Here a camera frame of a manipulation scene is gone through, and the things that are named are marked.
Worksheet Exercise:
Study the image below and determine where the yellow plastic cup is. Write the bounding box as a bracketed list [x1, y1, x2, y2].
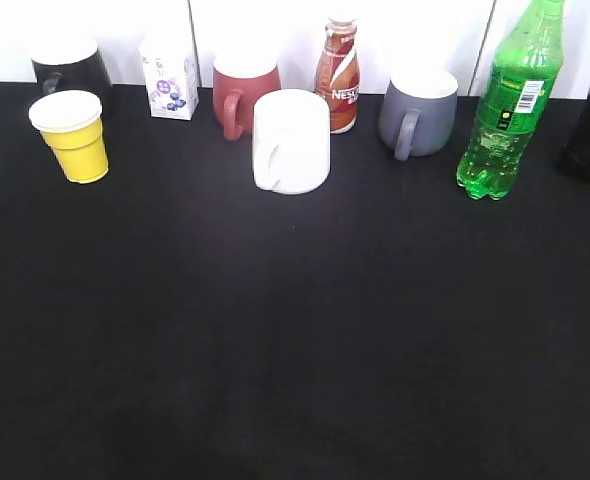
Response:
[28, 90, 109, 184]

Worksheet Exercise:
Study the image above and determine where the green soda bottle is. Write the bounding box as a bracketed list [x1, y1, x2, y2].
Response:
[456, 0, 564, 200]

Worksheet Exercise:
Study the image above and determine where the white mug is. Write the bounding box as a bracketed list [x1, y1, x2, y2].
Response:
[252, 89, 330, 195]

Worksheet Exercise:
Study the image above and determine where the brown Nescafe bottle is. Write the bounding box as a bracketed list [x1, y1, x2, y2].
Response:
[314, 15, 360, 134]

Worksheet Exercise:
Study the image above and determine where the red mug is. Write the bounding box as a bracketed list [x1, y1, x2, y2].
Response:
[213, 47, 281, 141]

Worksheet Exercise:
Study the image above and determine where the grey mug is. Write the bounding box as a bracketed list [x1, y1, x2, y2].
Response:
[378, 68, 458, 161]

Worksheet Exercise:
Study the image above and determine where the small milk carton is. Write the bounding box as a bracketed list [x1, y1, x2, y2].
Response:
[139, 32, 199, 121]

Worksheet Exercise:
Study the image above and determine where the black mug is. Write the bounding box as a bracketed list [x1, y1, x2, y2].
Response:
[30, 34, 113, 109]

